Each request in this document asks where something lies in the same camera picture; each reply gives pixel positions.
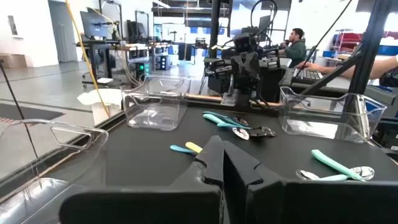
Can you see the black diagonal frame strut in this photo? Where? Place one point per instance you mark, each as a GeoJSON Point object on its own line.
{"type": "Point", "coordinates": [329, 74]}

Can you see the wooden base board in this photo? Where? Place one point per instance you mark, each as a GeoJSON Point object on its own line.
{"type": "Point", "coordinates": [202, 97]}

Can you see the black frame post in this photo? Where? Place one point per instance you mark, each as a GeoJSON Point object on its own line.
{"type": "Point", "coordinates": [214, 28]}
{"type": "Point", "coordinates": [370, 46]}

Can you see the black monitor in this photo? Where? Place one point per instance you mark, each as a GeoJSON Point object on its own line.
{"type": "Point", "coordinates": [93, 23]}
{"type": "Point", "coordinates": [136, 29]}

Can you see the black equipment cabinet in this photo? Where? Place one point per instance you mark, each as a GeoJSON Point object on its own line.
{"type": "Point", "coordinates": [217, 74]}

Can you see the person's hand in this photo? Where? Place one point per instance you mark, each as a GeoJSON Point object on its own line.
{"type": "Point", "coordinates": [311, 67]}

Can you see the black computer tower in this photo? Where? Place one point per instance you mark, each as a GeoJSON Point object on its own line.
{"type": "Point", "coordinates": [163, 62]}

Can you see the cardboard box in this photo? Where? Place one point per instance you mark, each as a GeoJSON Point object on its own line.
{"type": "Point", "coordinates": [12, 60]}

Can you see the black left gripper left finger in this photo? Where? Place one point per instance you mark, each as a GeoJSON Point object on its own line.
{"type": "Point", "coordinates": [140, 205]}

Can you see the red storage shelf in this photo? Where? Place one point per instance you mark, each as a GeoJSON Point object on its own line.
{"type": "Point", "coordinates": [346, 39]}

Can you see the black framed desk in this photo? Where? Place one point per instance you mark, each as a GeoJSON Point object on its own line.
{"type": "Point", "coordinates": [99, 53]}

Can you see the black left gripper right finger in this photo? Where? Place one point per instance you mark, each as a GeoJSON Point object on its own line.
{"type": "Point", "coordinates": [311, 202]}

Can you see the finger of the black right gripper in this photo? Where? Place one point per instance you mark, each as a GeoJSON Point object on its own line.
{"type": "Point", "coordinates": [242, 85]}
{"type": "Point", "coordinates": [248, 85]}

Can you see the blue tub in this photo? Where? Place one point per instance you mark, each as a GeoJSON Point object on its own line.
{"type": "Point", "coordinates": [388, 49]}

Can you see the clear plastic bin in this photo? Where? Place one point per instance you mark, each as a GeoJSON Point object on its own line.
{"type": "Point", "coordinates": [155, 105]}
{"type": "Point", "coordinates": [326, 118]}
{"type": "Point", "coordinates": [62, 155]}

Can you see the white lined trash can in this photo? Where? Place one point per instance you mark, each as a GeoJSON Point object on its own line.
{"type": "Point", "coordinates": [102, 102]}

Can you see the gray door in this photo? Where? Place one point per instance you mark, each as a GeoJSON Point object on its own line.
{"type": "Point", "coordinates": [62, 31]}

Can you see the wall panel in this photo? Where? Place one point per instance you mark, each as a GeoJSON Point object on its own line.
{"type": "Point", "coordinates": [12, 25]}

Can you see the person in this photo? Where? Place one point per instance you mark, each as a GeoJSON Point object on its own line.
{"type": "Point", "coordinates": [295, 46]}

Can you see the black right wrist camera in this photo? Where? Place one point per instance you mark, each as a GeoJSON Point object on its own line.
{"type": "Point", "coordinates": [244, 43]}

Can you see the black keyboard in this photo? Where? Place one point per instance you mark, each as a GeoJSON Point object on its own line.
{"type": "Point", "coordinates": [306, 75]}

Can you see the black boxes with white labels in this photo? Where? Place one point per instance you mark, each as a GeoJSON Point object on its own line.
{"type": "Point", "coordinates": [270, 57]}

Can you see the person's forearm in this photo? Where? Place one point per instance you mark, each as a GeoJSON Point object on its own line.
{"type": "Point", "coordinates": [367, 68]}

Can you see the gray desk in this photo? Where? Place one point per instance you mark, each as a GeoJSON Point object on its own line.
{"type": "Point", "coordinates": [335, 84]}

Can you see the computer with green lights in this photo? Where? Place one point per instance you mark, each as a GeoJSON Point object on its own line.
{"type": "Point", "coordinates": [142, 70]}

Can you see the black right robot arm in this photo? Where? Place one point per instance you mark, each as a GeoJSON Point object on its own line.
{"type": "Point", "coordinates": [248, 100]}

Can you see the black floor mat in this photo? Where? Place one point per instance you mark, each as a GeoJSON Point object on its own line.
{"type": "Point", "coordinates": [28, 112]}

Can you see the light blue sheet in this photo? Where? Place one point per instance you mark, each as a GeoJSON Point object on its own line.
{"type": "Point", "coordinates": [241, 121]}

